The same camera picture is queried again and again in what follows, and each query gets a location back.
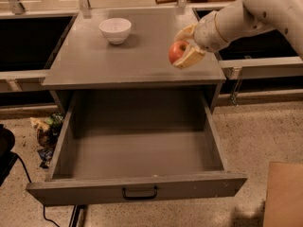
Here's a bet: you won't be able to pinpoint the crumpled snack bags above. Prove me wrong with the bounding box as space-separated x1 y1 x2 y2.
29 113 64 168

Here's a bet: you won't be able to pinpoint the black drawer handle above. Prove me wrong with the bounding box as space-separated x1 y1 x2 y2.
122 186 158 201

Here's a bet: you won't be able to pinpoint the brown cardboard box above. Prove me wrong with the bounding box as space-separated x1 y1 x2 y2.
263 162 303 227

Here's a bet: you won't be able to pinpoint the grey cabinet counter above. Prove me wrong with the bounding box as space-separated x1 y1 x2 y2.
41 7 227 114

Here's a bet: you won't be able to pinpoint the grey open drawer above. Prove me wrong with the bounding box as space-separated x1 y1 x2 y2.
27 89 247 206

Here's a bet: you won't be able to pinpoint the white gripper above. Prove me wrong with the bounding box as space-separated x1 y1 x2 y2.
172 11 229 69

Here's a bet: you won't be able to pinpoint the black device on floor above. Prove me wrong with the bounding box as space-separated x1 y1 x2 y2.
0 124 17 186

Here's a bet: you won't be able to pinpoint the black cable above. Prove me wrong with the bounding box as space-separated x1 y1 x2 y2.
13 153 61 227

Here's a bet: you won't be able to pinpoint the red apple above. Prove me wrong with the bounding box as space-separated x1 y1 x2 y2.
169 41 188 64

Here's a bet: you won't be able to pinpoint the white ceramic bowl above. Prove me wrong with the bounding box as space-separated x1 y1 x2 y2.
98 18 132 44

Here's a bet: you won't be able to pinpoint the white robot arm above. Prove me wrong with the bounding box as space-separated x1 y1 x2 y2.
169 0 303 69

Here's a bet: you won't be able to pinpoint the metal bracket clamp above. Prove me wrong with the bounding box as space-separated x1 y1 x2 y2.
230 67 242 106

